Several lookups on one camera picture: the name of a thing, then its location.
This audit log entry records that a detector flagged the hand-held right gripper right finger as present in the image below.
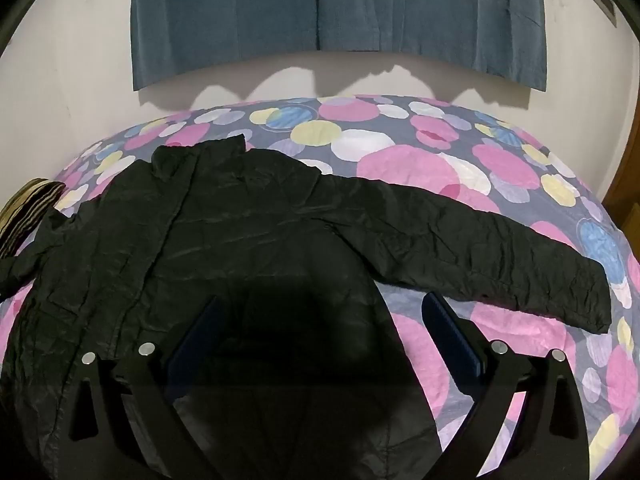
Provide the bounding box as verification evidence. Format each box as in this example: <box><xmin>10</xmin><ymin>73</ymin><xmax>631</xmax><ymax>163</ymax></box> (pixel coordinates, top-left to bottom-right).
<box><xmin>421</xmin><ymin>291</ymin><xmax>592</xmax><ymax>480</ymax></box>

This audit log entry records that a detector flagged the blue curtain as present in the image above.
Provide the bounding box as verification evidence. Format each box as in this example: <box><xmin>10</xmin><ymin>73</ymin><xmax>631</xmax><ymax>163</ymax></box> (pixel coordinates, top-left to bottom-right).
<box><xmin>130</xmin><ymin>0</ymin><xmax>547</xmax><ymax>93</ymax></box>

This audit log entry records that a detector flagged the dotted grey bed sheet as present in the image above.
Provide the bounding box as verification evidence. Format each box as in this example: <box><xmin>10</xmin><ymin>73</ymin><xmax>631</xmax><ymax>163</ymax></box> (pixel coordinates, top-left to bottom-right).
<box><xmin>0</xmin><ymin>94</ymin><xmax>640</xmax><ymax>480</ymax></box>

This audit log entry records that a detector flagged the striped pillow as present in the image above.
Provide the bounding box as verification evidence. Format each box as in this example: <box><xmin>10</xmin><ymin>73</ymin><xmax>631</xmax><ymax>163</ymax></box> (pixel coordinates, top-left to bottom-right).
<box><xmin>0</xmin><ymin>177</ymin><xmax>68</xmax><ymax>261</ymax></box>

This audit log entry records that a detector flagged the black jacket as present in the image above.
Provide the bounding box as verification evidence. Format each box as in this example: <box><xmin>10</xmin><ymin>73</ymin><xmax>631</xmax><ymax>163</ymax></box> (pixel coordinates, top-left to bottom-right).
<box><xmin>0</xmin><ymin>132</ymin><xmax>613</xmax><ymax>480</ymax></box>

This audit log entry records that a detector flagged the brown wooden door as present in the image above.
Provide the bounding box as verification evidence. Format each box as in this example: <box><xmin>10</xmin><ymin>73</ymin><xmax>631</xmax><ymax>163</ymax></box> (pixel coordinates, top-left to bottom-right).
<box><xmin>600</xmin><ymin>110</ymin><xmax>640</xmax><ymax>281</ymax></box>

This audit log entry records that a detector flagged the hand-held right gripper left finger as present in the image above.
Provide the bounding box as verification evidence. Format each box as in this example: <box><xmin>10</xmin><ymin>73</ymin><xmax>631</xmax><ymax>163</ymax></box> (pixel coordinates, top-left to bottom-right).
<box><xmin>52</xmin><ymin>295</ymin><xmax>221</xmax><ymax>480</ymax></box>

